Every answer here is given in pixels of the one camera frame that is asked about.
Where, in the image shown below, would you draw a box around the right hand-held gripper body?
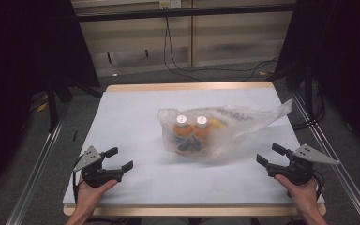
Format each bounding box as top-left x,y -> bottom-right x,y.
266,143 -> 341,186

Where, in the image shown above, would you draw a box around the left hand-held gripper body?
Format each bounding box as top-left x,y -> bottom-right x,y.
73,145 -> 125,188

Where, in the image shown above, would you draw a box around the clear plastic bag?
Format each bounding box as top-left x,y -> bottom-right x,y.
157,98 -> 294,163

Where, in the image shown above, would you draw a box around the orange bottle with white cap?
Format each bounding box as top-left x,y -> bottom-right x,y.
172,114 -> 195,155
191,115 -> 212,153

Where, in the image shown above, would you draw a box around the person's left hand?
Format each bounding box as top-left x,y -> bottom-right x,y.
76,179 -> 119,217

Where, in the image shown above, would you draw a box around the person's right hand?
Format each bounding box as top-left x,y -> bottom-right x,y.
274,173 -> 320,217

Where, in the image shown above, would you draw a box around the white table cover sheet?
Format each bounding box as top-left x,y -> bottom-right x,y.
62,87 -> 325,207

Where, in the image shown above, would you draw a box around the small yellow item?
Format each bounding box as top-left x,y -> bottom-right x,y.
207,118 -> 228,130

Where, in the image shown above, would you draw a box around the black metal stand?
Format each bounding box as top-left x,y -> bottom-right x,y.
285,62 -> 315,121
45,78 -> 73,133

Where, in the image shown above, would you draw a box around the wooden table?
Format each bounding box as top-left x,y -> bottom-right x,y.
63,82 -> 327,218

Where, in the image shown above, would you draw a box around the black curtain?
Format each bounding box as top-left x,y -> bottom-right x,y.
0,0 -> 101,201
275,0 -> 360,158

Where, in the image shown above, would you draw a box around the black horizontal bar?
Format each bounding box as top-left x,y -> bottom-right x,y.
74,3 -> 297,23

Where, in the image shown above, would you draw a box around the white power outlet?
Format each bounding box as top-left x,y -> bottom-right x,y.
158,0 -> 182,9

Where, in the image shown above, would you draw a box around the metal floor rail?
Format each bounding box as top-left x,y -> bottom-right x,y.
5,106 -> 70,225
291,90 -> 360,225

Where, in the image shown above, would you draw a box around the black floor cables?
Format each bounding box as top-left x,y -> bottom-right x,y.
292,80 -> 326,131

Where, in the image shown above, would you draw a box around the black wall cables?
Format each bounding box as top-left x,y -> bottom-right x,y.
163,17 -> 279,83

